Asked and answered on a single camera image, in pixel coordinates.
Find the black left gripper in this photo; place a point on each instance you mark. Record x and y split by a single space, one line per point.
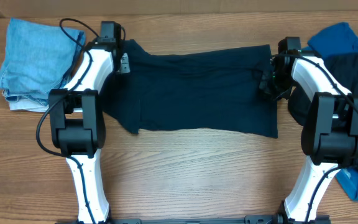
130 65

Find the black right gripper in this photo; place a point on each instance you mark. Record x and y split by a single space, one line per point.
269 86

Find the dark navy t-shirt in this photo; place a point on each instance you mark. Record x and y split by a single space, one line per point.
215 90

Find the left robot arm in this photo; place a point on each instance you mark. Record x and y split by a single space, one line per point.
77 123

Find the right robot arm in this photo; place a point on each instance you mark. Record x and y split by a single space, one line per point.
329 138

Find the bright blue shirt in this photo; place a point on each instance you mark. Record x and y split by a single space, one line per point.
336 40

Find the folded light blue jeans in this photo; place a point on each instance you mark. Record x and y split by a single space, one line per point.
38 58

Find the folded white cloth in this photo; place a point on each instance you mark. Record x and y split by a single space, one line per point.
26 105

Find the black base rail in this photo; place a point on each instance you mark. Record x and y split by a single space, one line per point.
191 221

